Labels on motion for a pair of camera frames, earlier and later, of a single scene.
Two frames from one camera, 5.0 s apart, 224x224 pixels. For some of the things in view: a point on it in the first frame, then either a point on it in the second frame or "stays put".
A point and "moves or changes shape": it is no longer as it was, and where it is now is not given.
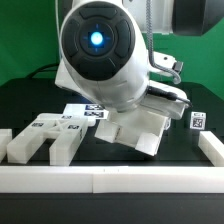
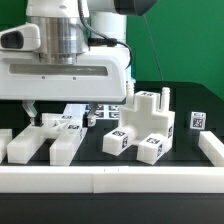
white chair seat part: (135, 127) moves or changes shape
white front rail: (111, 179) stays put
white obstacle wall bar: (212, 147) stays put
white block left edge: (6, 135) stays put
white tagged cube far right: (198, 120) stays put
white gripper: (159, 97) -> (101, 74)
